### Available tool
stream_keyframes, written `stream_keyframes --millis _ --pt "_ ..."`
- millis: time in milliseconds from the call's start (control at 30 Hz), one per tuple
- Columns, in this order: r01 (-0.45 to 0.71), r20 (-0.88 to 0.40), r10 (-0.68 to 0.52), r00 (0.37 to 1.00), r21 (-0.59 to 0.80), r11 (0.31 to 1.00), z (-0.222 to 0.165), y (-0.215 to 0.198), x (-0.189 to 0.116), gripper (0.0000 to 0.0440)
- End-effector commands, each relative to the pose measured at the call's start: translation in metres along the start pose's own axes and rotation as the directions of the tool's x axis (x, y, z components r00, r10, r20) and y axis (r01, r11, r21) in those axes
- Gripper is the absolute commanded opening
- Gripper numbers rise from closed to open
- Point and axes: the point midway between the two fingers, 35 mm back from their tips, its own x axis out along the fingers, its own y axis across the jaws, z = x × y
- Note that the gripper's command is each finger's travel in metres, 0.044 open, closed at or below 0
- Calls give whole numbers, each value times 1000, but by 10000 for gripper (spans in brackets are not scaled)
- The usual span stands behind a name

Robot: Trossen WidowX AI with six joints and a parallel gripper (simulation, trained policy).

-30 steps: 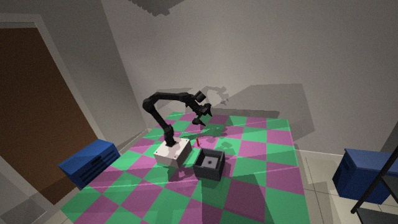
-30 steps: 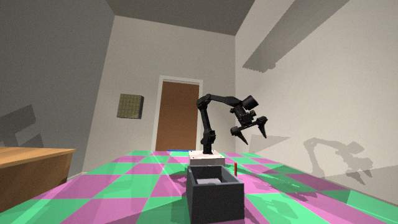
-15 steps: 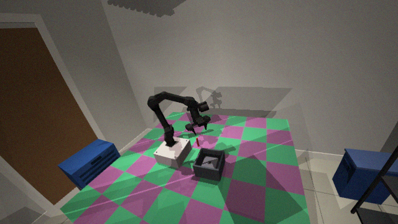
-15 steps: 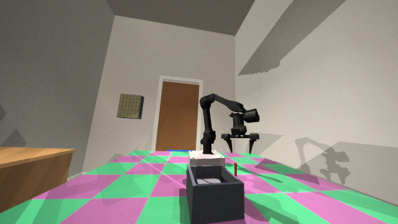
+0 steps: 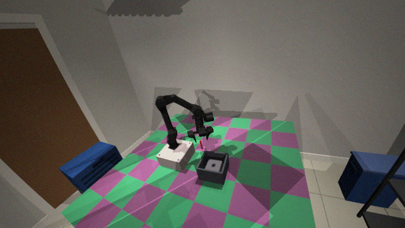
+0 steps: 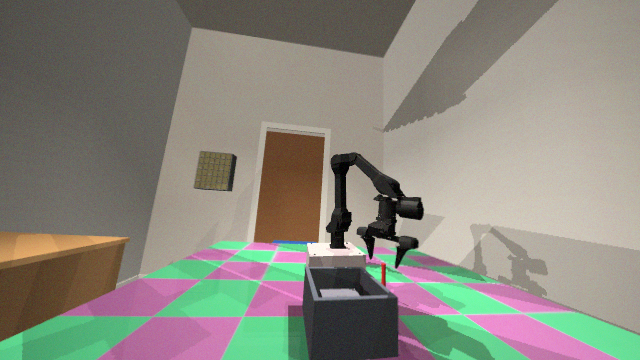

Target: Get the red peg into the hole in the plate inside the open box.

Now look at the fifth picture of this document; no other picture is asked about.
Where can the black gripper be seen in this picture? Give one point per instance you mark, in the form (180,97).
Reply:
(191,133)

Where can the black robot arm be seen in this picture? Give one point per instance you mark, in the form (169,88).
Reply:
(199,115)

